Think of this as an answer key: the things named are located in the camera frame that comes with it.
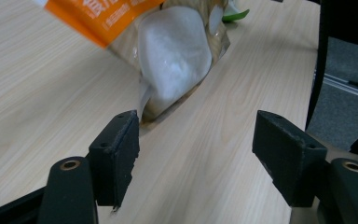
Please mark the orange and white powder bag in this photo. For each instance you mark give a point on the orange and white powder bag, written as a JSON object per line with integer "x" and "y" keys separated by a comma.
{"x": 174, "y": 56}

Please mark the aluminium floor rail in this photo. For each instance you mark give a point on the aluminium floor rail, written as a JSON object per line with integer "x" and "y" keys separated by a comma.
{"x": 348, "y": 88}

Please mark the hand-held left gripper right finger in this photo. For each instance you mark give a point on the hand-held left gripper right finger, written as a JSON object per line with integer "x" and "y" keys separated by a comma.
{"x": 292, "y": 161}

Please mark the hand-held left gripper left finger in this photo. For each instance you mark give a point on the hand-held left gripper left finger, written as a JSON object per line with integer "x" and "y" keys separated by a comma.
{"x": 115, "y": 155}

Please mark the green and white powder bag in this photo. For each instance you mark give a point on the green and white powder bag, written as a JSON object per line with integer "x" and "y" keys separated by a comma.
{"x": 234, "y": 16}

